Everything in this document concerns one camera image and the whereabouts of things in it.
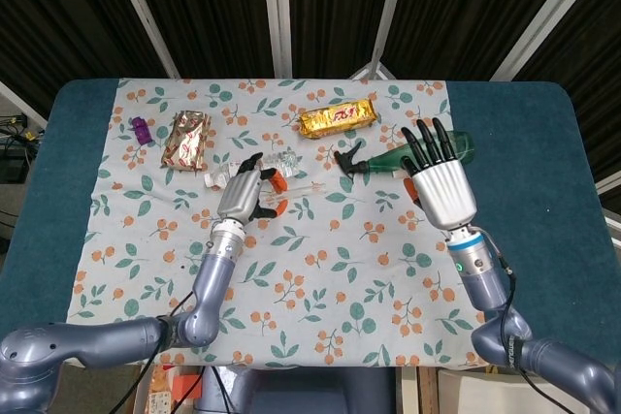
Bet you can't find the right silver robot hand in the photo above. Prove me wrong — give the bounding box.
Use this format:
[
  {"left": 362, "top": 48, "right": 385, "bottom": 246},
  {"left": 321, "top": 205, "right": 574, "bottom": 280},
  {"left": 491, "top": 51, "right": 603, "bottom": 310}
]
[{"left": 400, "top": 116, "right": 478, "bottom": 233}]

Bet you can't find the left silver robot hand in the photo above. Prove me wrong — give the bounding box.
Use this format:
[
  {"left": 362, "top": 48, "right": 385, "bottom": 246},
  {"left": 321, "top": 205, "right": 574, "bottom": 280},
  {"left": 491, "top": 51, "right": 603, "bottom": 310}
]
[{"left": 216, "top": 151, "right": 289, "bottom": 227}]

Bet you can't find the clear glass test tube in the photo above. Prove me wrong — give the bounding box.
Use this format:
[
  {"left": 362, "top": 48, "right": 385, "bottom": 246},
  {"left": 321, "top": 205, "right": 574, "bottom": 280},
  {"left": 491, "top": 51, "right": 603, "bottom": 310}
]
[{"left": 261, "top": 181, "right": 328, "bottom": 206}]

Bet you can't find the clear plastic water bottle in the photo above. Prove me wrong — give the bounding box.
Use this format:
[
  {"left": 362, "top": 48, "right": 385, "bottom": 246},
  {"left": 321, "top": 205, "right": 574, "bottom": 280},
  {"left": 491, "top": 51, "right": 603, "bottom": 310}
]
[{"left": 203, "top": 150, "right": 303, "bottom": 191}]

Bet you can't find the green spray bottle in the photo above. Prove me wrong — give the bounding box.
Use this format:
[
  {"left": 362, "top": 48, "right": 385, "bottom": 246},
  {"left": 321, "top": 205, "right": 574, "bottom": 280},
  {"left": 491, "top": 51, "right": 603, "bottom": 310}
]
[{"left": 333, "top": 130, "right": 476, "bottom": 178}]

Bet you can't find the crumpled gold red-print wrapper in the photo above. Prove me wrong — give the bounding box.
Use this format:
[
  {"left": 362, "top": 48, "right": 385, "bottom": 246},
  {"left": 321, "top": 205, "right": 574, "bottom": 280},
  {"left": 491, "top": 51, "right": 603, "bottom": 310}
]
[{"left": 160, "top": 110, "right": 212, "bottom": 173}]

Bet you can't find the teal table cover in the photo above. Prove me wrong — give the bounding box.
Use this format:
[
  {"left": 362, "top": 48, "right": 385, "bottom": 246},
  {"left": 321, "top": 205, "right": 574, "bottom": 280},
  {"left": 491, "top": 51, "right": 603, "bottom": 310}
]
[{"left": 0, "top": 78, "right": 621, "bottom": 367}]

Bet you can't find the small purple toy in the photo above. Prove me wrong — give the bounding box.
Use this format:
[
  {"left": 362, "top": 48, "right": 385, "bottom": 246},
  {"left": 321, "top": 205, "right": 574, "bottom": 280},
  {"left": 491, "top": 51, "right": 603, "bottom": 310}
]
[{"left": 131, "top": 116, "right": 153, "bottom": 145}]

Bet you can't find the yellow gold biscuit packet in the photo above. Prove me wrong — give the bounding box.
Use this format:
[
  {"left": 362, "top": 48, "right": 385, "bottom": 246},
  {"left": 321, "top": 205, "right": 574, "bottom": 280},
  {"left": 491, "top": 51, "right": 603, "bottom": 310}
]
[{"left": 296, "top": 98, "right": 378, "bottom": 141}]

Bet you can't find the floral orange-fruit tablecloth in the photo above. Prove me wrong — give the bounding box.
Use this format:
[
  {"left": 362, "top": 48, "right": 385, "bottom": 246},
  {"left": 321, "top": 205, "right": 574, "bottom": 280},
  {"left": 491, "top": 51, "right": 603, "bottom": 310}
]
[{"left": 56, "top": 77, "right": 489, "bottom": 369}]

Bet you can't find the dark brown curtain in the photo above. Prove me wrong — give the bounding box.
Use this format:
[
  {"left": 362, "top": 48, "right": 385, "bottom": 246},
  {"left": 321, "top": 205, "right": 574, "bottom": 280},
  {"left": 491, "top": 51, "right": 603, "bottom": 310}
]
[{"left": 0, "top": 0, "right": 621, "bottom": 182}]

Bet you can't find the orange cardboard box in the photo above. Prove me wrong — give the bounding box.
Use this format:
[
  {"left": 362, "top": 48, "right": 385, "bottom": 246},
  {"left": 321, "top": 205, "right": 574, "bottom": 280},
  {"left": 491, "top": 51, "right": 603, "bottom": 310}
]
[{"left": 144, "top": 364, "right": 206, "bottom": 414}]

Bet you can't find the white cardboard box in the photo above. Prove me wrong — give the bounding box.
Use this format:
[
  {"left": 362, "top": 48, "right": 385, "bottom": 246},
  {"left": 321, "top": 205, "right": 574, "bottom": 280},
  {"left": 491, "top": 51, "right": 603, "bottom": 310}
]
[{"left": 436, "top": 366, "right": 528, "bottom": 414}]

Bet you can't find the grey robot torso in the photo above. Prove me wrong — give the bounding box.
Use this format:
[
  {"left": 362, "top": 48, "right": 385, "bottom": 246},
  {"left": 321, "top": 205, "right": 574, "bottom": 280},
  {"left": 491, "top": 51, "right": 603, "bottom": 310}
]
[{"left": 196, "top": 365, "right": 397, "bottom": 414}]

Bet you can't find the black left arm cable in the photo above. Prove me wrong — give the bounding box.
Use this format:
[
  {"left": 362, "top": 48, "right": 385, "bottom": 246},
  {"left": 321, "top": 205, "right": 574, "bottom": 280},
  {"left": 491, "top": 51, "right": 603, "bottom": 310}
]
[{"left": 104, "top": 287, "right": 198, "bottom": 414}]

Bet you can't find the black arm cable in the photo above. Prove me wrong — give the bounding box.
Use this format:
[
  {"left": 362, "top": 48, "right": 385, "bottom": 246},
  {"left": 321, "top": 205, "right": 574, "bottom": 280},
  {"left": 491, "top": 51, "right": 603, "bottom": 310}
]
[
  {"left": 104, "top": 287, "right": 198, "bottom": 414},
  {"left": 481, "top": 228, "right": 572, "bottom": 414}
]

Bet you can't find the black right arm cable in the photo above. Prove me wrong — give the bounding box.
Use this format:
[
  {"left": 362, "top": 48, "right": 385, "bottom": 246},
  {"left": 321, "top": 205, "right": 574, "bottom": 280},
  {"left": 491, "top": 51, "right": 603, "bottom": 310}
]
[{"left": 481, "top": 228, "right": 572, "bottom": 414}]

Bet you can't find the white metal frame post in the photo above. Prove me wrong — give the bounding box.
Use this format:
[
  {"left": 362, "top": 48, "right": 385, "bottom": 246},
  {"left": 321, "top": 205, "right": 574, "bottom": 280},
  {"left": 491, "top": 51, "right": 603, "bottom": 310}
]
[
  {"left": 260, "top": 0, "right": 295, "bottom": 80},
  {"left": 488, "top": 0, "right": 605, "bottom": 81},
  {"left": 105, "top": 0, "right": 181, "bottom": 80},
  {"left": 348, "top": 0, "right": 414, "bottom": 81}
]

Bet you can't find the tangle of black cables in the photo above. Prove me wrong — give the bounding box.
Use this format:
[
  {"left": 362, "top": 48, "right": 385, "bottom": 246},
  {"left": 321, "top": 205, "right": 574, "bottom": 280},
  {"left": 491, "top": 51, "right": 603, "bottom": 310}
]
[{"left": 0, "top": 112, "right": 46, "bottom": 183}]

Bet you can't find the white metal frame bar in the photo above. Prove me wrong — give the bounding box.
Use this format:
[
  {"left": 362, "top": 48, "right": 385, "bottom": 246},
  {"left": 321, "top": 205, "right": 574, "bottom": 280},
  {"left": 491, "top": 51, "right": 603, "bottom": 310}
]
[{"left": 0, "top": 79, "right": 50, "bottom": 130}]

